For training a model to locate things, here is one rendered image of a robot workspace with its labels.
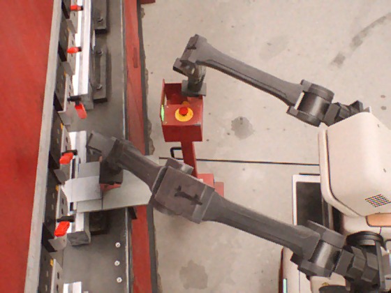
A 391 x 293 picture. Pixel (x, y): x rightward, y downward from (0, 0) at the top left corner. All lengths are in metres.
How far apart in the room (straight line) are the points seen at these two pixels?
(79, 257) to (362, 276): 0.87
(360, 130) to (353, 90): 1.98
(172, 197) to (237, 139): 1.92
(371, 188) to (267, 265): 1.42
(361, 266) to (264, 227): 0.27
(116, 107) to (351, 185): 1.07
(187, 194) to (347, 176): 0.39
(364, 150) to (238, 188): 1.58
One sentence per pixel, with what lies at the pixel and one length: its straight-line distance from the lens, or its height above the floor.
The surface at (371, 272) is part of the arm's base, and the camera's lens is 1.21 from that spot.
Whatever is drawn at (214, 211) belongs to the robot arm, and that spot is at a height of 1.47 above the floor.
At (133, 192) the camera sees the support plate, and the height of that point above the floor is 1.00.
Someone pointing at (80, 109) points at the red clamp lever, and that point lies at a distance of 1.52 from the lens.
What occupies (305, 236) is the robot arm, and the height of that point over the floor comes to 1.32.
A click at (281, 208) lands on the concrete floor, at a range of 2.63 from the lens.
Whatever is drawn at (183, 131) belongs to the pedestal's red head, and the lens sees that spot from 1.98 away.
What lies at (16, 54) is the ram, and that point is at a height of 1.58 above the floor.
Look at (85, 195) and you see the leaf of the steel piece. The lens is 1.57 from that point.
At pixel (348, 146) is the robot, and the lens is 1.19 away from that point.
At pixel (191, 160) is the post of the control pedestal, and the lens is 2.29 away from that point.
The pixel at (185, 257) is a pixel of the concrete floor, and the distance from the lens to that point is 2.51.
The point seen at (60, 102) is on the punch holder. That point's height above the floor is 1.29.
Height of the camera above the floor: 2.31
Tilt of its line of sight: 55 degrees down
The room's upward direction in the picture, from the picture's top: 8 degrees counter-clockwise
